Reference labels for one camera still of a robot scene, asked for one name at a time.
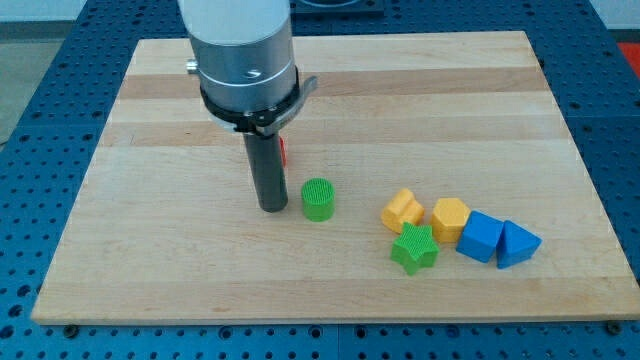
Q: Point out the green cylinder block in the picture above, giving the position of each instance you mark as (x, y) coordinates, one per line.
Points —
(318, 197)

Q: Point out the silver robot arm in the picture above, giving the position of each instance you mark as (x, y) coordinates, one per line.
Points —
(245, 61)

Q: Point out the yellow heart block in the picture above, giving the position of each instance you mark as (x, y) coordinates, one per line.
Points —
(402, 208)

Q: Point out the red block behind rod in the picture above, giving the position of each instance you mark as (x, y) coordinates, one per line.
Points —
(283, 151)

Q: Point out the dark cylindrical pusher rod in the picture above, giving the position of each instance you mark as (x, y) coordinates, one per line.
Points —
(266, 164)

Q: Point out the green star block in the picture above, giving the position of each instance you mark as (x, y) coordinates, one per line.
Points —
(415, 248)

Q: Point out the yellow hexagon block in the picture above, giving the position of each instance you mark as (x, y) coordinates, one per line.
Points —
(448, 219)

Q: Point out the wooden board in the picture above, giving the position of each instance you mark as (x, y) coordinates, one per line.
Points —
(166, 228)

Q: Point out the blue cube block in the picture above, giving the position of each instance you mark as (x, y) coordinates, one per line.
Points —
(480, 236)

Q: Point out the blue triangle block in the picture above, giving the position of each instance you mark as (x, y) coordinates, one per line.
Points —
(516, 245)

